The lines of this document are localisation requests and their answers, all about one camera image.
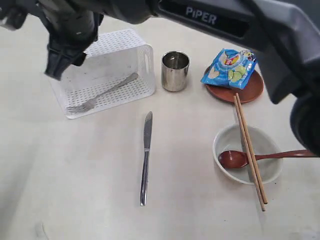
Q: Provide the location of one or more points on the brown wooden spoon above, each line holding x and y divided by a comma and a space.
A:
232, 159

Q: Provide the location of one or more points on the brown wooden chopstick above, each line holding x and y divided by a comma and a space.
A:
257, 171
248, 153

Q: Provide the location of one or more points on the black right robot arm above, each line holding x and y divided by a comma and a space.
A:
284, 34

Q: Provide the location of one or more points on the grey speckled ceramic bowl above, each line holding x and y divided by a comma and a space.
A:
230, 138

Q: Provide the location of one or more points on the grey metal cup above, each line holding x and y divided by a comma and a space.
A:
174, 71

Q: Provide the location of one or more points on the silver metal table knife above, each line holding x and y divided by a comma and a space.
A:
147, 133

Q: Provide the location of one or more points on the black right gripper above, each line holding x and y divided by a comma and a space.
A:
71, 30

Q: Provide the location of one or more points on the silver metal fork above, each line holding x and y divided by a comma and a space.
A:
90, 104

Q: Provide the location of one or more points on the brown wooden plate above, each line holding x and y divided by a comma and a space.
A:
251, 92

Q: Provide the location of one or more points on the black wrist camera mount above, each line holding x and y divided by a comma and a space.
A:
12, 15

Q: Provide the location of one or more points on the white perforated plastic basket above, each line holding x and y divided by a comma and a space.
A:
112, 58

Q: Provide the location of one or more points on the blue chips snack bag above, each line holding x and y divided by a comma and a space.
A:
231, 69

